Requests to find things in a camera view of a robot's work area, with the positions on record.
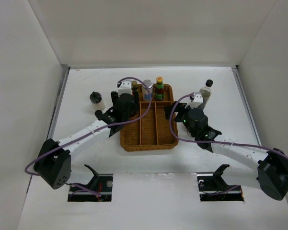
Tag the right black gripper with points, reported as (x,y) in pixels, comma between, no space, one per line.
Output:
(179,108)

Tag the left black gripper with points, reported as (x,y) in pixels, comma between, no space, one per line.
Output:
(134,107)

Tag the cork top yellow label bottle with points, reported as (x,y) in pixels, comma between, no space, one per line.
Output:
(135,88)

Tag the black cap spice bottle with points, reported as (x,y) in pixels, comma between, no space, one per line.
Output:
(98,113)

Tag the silver lid blue label jar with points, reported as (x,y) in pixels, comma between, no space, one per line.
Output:
(147,90)

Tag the yellow cap green label bottle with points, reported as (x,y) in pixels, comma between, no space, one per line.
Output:
(159,88)

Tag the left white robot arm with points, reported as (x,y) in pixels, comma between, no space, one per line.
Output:
(54,159)

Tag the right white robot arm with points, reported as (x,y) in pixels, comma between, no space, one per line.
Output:
(267,169)

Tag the black lid shaker jar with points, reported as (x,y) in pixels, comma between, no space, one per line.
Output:
(97,101)

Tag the black cap soy sauce bottle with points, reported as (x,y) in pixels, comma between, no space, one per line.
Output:
(206,93)

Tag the brown wicker divided basket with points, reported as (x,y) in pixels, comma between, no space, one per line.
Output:
(151,132)

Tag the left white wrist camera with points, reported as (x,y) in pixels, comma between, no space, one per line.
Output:
(124,87)

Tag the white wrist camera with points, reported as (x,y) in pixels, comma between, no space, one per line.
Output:
(196,100)
(124,87)

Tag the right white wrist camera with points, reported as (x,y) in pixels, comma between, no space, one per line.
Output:
(196,100)

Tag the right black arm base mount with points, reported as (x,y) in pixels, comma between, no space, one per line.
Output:
(212,187)

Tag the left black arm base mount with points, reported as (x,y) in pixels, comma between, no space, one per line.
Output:
(90,186)

